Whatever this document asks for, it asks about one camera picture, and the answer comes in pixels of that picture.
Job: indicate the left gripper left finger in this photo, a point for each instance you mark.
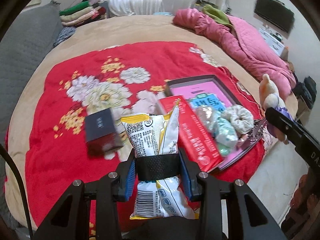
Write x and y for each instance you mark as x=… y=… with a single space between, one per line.
x=69 y=217

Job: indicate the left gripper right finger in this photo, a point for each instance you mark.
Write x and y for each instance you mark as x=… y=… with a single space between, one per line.
x=228 y=210

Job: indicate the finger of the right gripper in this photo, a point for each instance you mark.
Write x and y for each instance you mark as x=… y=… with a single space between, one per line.
x=298 y=134

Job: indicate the purple satin scrunchie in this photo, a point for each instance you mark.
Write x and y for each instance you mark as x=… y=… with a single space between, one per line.
x=277 y=118

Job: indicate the leopard print scrunchie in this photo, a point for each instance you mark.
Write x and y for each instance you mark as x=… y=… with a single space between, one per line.
x=257 y=131

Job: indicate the white floral scrunchie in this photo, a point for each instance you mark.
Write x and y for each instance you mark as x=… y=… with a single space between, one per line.
x=239 y=117

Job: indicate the small green tissue pack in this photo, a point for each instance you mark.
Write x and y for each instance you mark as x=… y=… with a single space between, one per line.
x=224 y=133

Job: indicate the clear bag with pink item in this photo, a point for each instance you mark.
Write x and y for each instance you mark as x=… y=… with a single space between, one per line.
x=208 y=116

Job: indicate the yellow white snack bag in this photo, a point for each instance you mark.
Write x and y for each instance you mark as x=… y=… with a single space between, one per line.
x=154 y=139

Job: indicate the green sponge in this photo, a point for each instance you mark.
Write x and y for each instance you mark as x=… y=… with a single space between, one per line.
x=224 y=150

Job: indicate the person's hand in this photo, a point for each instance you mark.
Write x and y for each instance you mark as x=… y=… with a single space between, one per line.
x=302 y=220

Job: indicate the beige round bed cover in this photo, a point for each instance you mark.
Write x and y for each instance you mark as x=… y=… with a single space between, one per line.
x=100 y=35

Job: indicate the black bag on floor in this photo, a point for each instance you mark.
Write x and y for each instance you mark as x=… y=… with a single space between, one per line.
x=307 y=91

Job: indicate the grey tray with pink book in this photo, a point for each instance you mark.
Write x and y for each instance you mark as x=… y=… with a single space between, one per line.
x=209 y=90

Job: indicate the red floral blanket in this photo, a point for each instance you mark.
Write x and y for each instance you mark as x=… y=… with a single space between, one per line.
x=127 y=79

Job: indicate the black glossy box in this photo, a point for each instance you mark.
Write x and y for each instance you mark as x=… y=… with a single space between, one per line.
x=101 y=133

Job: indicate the white drawer cabinet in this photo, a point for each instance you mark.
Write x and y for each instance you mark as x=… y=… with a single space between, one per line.
x=280 y=49

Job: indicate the red tissue box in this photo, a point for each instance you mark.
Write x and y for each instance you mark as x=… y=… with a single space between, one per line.
x=193 y=137

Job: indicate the pink quilted duvet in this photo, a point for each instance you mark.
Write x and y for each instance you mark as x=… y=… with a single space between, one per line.
x=244 y=44

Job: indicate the green cloth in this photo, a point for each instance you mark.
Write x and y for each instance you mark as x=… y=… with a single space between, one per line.
x=217 y=15

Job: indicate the grey quilted headboard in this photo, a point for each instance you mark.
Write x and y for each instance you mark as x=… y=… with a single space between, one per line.
x=24 y=46

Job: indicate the dark patterned cloth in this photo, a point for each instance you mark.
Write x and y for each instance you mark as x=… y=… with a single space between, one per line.
x=64 y=34

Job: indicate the stack of folded clothes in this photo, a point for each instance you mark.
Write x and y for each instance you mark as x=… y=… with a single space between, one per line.
x=87 y=11

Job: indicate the black wall television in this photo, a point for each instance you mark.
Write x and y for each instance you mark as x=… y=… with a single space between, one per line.
x=276 y=13

